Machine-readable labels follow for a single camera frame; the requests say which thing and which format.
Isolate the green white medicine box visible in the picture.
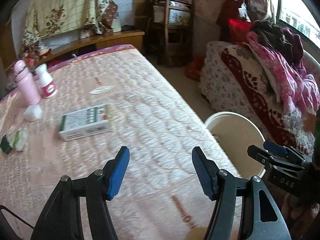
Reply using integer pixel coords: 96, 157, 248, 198
59, 104, 111, 141

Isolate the green white pouch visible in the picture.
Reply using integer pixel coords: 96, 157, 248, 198
8, 129, 28, 152

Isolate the dark green packet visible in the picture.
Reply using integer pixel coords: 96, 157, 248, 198
0, 135, 12, 154

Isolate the white bottle cap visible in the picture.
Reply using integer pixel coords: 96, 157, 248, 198
23, 105, 42, 122

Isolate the cream plastic trash bucket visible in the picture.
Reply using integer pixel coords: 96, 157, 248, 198
204, 112, 265, 179

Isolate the right hand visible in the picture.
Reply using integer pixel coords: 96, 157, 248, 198
281, 193, 319, 239

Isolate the pink floral quilt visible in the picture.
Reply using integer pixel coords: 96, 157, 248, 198
246, 31, 319, 114

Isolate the floral covered sofa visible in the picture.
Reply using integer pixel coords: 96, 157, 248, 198
200, 41, 315, 157

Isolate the dark brown clothing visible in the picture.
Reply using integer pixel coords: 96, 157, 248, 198
250, 20, 304, 68

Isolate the pink quilted table cover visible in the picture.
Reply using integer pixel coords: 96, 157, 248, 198
1, 46, 236, 239

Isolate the white paper label scrap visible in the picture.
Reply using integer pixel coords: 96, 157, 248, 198
90, 86, 116, 95

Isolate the white bottle pink label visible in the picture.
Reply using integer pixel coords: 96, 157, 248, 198
35, 63, 57, 98

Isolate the red cushion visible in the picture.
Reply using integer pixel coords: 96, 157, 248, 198
228, 18, 253, 46

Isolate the pink thermos bottle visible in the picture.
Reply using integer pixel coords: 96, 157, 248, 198
14, 60, 41, 106

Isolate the window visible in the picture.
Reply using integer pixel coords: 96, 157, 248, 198
277, 0, 319, 49

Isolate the beige curtain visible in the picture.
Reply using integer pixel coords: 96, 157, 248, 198
246, 0, 279, 23

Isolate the wooden chair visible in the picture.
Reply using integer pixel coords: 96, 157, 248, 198
146, 0, 196, 66

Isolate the wooden low cabinet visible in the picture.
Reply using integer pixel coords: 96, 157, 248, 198
1, 29, 145, 71

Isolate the floral yellow blanket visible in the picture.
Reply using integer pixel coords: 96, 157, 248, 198
23, 0, 118, 46

